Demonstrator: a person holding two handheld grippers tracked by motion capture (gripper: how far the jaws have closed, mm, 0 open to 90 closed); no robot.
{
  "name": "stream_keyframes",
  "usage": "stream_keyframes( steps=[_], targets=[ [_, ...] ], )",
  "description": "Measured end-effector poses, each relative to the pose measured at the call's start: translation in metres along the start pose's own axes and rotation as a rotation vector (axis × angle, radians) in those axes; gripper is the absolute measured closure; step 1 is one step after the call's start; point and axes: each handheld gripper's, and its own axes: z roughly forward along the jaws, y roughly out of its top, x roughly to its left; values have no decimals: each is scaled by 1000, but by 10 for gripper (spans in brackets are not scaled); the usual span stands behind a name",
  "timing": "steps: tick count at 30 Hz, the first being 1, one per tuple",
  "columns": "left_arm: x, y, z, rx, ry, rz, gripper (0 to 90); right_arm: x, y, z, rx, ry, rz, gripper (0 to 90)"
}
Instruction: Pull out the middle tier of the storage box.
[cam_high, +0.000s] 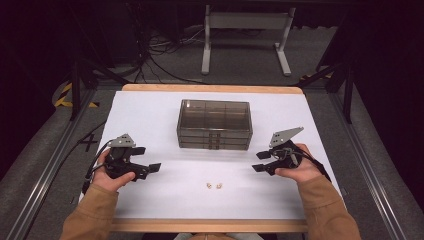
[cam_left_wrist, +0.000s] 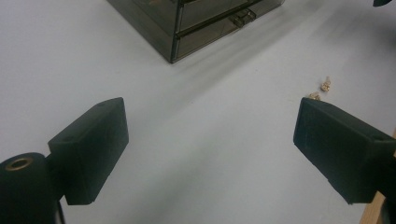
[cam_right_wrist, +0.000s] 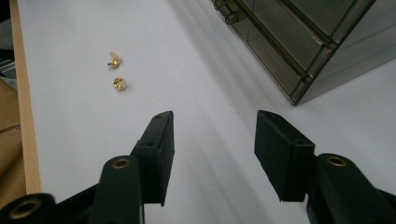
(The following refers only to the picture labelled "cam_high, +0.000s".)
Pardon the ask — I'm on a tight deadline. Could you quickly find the left hand-held gripper cable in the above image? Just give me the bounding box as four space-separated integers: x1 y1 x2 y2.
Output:
81 139 114 196

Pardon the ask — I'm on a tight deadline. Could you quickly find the aluminium floor rail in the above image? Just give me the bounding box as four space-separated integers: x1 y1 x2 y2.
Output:
328 89 408 240
4 88 98 240

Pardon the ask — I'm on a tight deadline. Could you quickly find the smoky clear bottom drawer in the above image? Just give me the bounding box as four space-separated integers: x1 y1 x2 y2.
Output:
178 141 250 151

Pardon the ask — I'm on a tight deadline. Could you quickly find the bundle of floor cables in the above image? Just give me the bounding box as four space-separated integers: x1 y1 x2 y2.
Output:
126 3 208 86

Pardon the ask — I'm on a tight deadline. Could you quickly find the black floor cable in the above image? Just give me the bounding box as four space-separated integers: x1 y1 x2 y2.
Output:
49 120 108 174

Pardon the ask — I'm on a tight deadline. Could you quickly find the hand-held gripper cable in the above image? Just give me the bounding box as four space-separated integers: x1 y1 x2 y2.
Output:
81 139 114 196
293 146 333 183

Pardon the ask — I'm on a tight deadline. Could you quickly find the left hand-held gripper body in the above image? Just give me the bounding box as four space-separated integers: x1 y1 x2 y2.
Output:
104 133 150 183

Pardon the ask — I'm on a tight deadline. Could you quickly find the yellow black hazard tape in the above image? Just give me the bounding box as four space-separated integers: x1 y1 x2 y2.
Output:
53 82 101 109

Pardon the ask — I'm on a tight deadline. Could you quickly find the person's right hand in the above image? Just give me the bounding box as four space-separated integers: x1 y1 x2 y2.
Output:
274 143 323 184

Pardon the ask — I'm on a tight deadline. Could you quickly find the person's left hand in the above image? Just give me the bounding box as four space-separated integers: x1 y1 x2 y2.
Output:
92 148 137 193

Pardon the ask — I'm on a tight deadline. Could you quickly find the black metal stand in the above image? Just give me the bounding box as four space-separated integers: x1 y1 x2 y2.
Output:
68 56 132 122
295 58 356 125

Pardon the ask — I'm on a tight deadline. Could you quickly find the white table mat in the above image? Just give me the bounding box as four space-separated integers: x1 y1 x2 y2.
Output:
79 90 344 221

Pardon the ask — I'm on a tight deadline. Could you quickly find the smoky clear drawer box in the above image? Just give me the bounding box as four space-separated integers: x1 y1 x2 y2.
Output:
175 98 254 151

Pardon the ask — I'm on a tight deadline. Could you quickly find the white metal desk frame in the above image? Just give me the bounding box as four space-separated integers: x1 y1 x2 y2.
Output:
200 4 297 77

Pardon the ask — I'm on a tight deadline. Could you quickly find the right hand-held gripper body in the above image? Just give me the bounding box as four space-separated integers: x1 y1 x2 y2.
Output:
268 126 305 176

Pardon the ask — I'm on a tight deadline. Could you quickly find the right hand-held gripper cable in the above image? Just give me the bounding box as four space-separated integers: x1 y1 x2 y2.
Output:
293 146 333 183

